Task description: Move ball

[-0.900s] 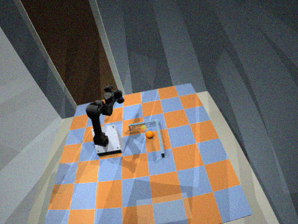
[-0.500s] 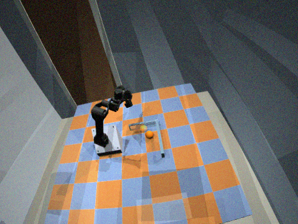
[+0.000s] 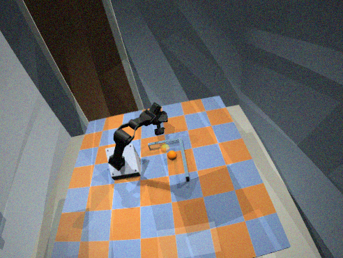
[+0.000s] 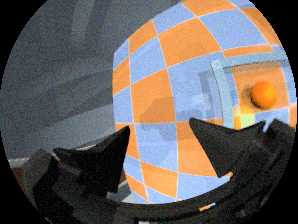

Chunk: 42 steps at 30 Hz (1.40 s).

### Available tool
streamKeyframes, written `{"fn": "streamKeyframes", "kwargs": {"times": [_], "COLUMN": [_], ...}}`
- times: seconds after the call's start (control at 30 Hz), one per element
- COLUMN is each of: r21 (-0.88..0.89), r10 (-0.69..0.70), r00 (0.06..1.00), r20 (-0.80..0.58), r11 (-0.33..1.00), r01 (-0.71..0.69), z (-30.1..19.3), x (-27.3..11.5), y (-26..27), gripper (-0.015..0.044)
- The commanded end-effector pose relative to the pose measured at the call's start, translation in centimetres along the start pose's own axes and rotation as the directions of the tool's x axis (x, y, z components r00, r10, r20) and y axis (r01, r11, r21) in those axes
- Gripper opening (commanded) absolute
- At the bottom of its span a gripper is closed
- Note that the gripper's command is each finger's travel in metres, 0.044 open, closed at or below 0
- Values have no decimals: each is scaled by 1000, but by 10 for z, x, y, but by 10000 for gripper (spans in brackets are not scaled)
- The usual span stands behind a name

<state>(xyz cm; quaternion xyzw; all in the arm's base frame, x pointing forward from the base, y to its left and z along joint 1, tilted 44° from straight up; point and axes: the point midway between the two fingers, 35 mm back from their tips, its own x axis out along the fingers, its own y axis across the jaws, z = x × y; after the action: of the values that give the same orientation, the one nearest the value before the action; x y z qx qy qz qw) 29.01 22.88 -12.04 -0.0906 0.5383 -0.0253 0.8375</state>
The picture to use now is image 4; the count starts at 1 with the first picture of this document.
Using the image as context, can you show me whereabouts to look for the orange ball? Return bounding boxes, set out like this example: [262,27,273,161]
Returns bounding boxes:
[250,80,277,111]

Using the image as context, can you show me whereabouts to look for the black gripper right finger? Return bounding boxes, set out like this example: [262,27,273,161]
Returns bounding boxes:
[189,117,265,179]

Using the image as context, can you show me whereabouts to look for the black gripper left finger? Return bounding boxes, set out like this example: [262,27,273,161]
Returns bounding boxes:
[52,125,130,193]

